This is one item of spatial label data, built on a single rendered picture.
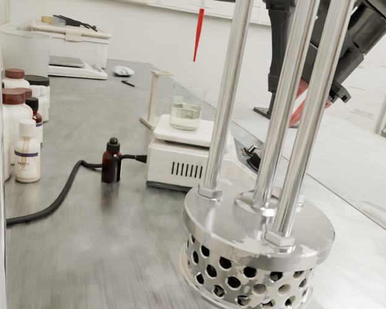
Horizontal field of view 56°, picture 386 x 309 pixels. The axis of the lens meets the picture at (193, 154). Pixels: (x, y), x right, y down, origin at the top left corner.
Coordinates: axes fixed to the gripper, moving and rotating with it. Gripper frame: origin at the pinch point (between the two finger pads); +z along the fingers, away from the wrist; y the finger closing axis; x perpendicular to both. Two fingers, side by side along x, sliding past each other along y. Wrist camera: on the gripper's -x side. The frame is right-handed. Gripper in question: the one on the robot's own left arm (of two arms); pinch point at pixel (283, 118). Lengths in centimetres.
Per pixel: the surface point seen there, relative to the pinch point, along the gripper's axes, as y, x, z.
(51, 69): -79, 20, 41
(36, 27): -105, 25, 38
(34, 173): -13.0, -25.5, 26.6
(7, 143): -17.0, -28.8, 25.0
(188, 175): -1.0, -11.6, 14.7
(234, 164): 2.3, -9.1, 8.9
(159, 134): -7.1, -15.4, 12.4
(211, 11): -105, 104, -7
